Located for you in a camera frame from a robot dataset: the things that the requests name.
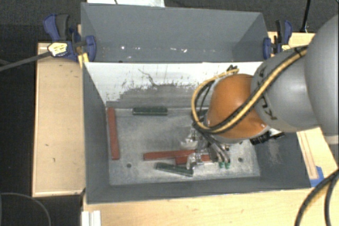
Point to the dark green flat block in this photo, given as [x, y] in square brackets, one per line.
[172, 168]
[150, 110]

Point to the pale wood board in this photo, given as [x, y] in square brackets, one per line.
[59, 119]

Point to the grey metal bin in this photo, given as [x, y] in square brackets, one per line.
[164, 34]

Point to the black cylinder on white bracket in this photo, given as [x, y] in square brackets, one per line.
[265, 138]

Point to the red-brown flat block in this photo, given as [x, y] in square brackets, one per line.
[113, 135]
[164, 154]
[181, 159]

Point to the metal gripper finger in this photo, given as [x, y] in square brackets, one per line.
[189, 143]
[194, 160]

